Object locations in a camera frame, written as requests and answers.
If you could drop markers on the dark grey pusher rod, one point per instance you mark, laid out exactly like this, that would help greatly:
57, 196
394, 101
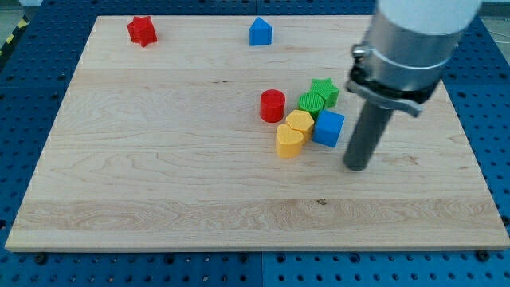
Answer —
365, 138

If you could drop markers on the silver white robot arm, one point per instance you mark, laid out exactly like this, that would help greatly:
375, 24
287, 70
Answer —
399, 62

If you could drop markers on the green star block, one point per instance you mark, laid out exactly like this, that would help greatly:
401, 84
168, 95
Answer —
327, 90

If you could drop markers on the yellow hexagon block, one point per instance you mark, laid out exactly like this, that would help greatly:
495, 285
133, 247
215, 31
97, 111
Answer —
301, 121

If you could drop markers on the red star block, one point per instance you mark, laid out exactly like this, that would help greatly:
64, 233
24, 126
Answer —
142, 30

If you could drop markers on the blue house-shaped block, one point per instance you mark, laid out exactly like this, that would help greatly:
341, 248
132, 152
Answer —
260, 32

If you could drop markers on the red cylinder block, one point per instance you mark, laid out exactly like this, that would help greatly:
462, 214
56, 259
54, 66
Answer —
272, 105

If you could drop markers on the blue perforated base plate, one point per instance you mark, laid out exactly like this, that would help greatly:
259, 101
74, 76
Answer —
33, 83

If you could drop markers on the blue cube block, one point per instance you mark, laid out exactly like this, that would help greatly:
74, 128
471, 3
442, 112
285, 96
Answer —
328, 128

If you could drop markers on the light wooden board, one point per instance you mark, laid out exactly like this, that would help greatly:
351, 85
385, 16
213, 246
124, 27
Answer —
162, 148

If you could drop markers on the green cylinder block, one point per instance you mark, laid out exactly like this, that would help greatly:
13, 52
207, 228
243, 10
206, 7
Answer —
311, 102

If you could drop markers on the yellow heart block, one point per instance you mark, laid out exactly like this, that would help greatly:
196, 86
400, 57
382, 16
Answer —
289, 142

